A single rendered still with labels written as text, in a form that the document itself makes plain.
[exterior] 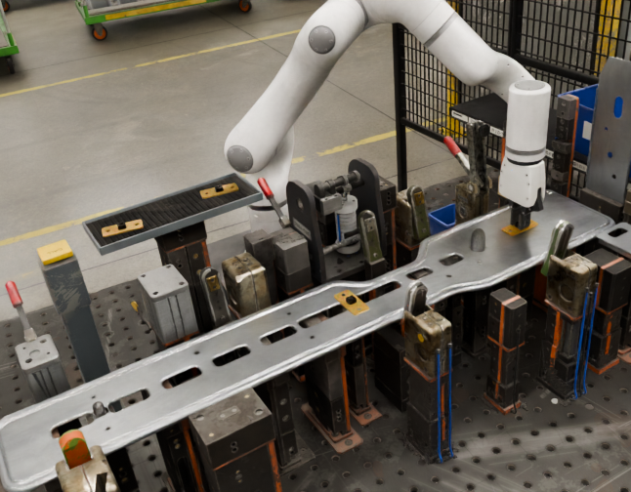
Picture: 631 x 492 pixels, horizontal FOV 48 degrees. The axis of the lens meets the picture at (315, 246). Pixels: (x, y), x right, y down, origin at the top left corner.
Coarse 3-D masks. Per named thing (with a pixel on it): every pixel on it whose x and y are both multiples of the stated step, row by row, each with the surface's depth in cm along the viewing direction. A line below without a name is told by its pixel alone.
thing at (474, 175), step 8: (472, 128) 164; (480, 128) 162; (488, 128) 163; (472, 136) 165; (480, 136) 167; (472, 144) 166; (480, 144) 168; (472, 152) 167; (480, 152) 169; (472, 160) 168; (480, 160) 169; (472, 168) 169; (480, 168) 170; (472, 176) 170; (480, 176) 172
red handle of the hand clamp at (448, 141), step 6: (444, 138) 176; (450, 138) 175; (450, 144) 175; (456, 144) 175; (450, 150) 175; (456, 150) 174; (456, 156) 174; (462, 156) 174; (462, 162) 173; (468, 162) 173; (468, 168) 172; (468, 174) 173; (480, 180) 171; (480, 186) 171
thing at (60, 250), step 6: (48, 246) 145; (54, 246) 145; (60, 246) 145; (66, 246) 144; (42, 252) 143; (48, 252) 143; (54, 252) 143; (60, 252) 143; (66, 252) 142; (42, 258) 141; (48, 258) 141; (54, 258) 141; (60, 258) 142
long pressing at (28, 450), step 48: (432, 240) 163; (528, 240) 160; (576, 240) 158; (336, 288) 151; (432, 288) 148; (480, 288) 147; (240, 336) 140; (336, 336) 137; (96, 384) 132; (144, 384) 130; (192, 384) 129; (240, 384) 129; (0, 432) 123; (48, 432) 122; (96, 432) 121; (144, 432) 120; (48, 480) 114
